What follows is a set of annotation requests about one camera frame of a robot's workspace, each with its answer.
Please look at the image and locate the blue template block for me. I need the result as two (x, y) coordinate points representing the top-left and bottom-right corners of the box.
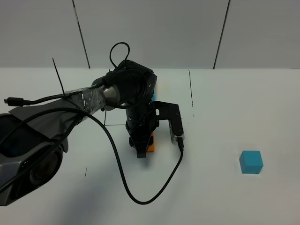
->
(151, 93), (156, 101)

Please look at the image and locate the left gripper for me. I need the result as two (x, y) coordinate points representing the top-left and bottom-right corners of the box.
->
(126, 101), (159, 158)

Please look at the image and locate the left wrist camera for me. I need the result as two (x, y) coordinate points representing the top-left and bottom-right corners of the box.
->
(153, 101), (184, 145)

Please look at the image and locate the left black cable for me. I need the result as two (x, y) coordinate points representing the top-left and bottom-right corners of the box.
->
(0, 42), (185, 204)

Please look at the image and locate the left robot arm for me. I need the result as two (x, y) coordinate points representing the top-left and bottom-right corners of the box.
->
(0, 60), (157, 206)

